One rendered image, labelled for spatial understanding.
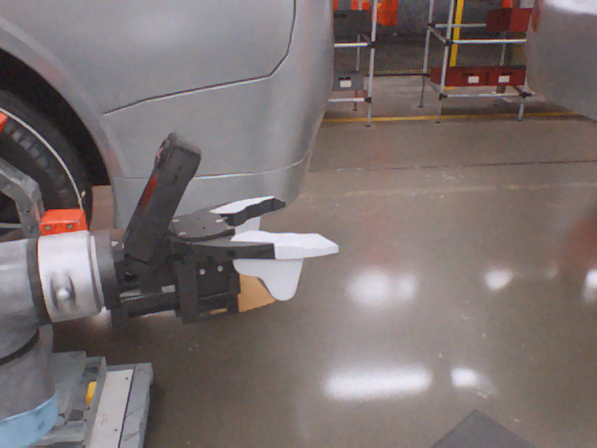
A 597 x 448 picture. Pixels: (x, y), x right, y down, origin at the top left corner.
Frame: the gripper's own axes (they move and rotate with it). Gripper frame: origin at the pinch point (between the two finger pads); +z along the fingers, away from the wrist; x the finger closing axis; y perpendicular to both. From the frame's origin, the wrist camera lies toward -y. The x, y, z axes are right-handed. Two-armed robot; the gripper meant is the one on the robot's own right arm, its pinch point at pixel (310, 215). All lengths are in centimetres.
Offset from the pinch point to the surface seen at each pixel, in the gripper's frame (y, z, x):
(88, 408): 93, -36, -114
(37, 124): 2, -34, -110
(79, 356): 84, -38, -133
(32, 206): 19, -37, -91
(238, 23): -20, 18, -97
